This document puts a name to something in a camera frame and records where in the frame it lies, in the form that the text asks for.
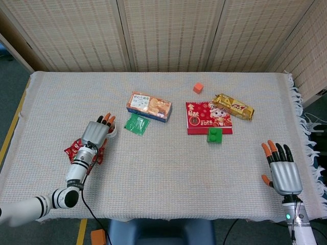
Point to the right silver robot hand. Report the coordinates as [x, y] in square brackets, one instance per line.
[286, 178]

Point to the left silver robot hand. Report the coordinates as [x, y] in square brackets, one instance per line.
[95, 134]

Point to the white paper cup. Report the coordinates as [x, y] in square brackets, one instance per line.
[113, 134]

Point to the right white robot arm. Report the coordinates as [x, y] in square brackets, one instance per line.
[302, 229]

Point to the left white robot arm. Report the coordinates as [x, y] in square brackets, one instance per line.
[76, 171]

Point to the red wrapped candy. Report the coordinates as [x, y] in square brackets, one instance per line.
[72, 158]
[99, 160]
[102, 151]
[68, 151]
[75, 146]

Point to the green foil sachet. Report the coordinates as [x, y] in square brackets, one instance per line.
[136, 125]

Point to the orange and blue cookie box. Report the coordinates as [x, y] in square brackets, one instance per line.
[150, 106]

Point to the white woven tablecloth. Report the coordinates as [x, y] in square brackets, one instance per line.
[166, 173]

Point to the green toy building block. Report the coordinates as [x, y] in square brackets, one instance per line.
[214, 136]

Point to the gold biscuit packet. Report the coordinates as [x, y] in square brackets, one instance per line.
[235, 107]

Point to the woven rattan screen panel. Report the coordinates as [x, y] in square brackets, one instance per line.
[311, 51]
[173, 35]
[250, 35]
[76, 35]

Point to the orange block on floor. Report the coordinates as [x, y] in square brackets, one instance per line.
[98, 237]

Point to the red desk calendar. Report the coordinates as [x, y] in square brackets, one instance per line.
[199, 114]

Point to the small orange cube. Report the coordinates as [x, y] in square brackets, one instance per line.
[198, 88]

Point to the blue padded chair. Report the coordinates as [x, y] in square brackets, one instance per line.
[161, 232]

